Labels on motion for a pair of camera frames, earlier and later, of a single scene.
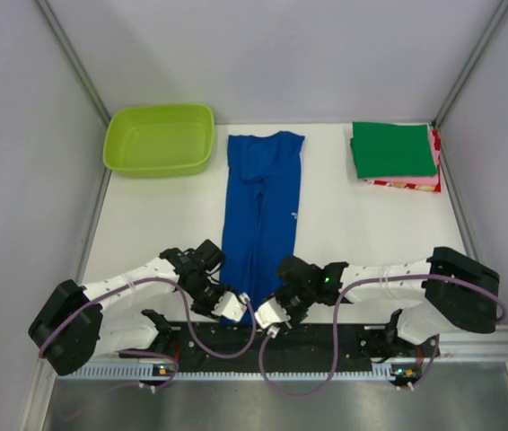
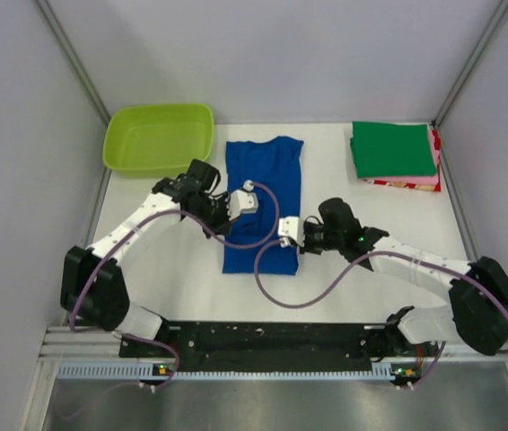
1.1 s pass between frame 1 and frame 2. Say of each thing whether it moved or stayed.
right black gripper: moved
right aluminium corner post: stayed
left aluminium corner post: stayed
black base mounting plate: stayed
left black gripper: moved
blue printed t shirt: moved
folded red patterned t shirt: stayed
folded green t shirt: stayed
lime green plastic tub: stayed
